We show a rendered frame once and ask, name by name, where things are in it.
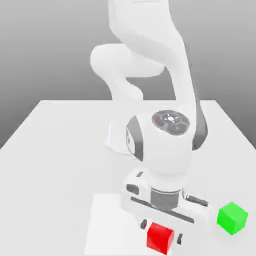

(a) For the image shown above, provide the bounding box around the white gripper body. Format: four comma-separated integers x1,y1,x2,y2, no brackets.
119,191,215,239

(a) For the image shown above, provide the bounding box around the small green cube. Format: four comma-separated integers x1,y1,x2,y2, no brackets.
216,201,249,236

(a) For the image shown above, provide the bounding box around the small red cube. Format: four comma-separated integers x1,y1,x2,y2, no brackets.
146,221,175,256

